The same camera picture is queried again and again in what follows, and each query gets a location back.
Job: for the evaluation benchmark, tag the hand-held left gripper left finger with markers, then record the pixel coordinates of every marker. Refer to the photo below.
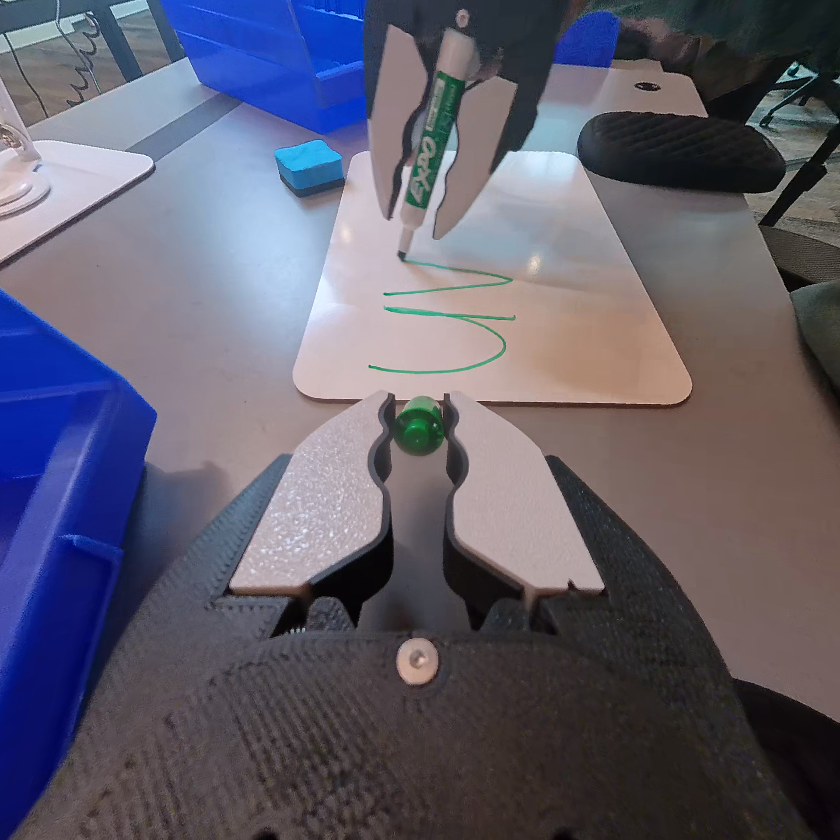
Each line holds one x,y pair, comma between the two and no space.
315,512

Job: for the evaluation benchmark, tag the green sweatshirt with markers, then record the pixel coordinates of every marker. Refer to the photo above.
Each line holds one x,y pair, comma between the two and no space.
817,335

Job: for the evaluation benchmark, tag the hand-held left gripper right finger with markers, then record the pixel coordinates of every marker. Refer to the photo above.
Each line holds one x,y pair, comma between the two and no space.
525,512

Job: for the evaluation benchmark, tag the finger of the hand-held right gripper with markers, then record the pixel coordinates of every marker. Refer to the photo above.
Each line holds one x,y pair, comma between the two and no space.
483,138
398,118

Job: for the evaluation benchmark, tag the green dry-erase marker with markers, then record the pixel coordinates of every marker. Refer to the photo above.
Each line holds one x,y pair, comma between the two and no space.
433,131

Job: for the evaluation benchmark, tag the blue plastic bin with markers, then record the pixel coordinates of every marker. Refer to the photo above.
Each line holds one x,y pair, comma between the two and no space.
263,53
588,40
53,525

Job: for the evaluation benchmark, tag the blue whiteboard eraser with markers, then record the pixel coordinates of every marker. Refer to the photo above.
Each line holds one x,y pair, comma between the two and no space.
310,168

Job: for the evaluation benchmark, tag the white whiteboard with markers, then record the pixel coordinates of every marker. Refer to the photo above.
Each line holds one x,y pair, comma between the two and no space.
591,302

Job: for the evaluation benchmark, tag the green marker cap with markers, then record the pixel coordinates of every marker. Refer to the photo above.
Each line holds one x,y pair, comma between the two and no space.
420,427

